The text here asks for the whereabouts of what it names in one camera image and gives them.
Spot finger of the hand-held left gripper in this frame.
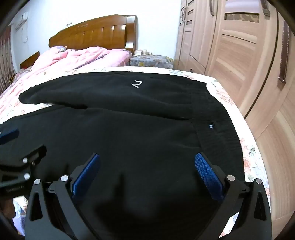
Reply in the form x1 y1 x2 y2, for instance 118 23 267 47
0 128 19 145
0 144 48 183

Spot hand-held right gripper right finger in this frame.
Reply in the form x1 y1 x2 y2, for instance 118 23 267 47
195 152 272 240

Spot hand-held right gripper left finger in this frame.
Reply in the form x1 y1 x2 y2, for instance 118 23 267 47
24 153 102 240

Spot black pants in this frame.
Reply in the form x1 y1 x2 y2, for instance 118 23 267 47
0 70 246 240

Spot red patterned curtain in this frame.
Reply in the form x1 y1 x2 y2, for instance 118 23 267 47
0 25 15 93

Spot brown wooden nightstand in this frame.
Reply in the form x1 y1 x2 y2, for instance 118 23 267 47
20 51 40 68

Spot floral bed sheet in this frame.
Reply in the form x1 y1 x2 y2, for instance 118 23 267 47
0 66 271 240

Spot pink quilt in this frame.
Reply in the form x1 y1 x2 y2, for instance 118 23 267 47
0 46 133 116

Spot wooden wardrobe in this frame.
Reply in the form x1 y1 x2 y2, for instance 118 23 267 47
174 0 295 208

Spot nightstand with floral cover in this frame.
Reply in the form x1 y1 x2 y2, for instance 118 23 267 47
129 55 174 70

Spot wooden headboard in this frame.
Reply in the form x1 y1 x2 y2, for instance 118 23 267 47
49 14 137 54

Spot brown wardrobe handle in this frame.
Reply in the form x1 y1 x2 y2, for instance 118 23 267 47
278 23 290 83

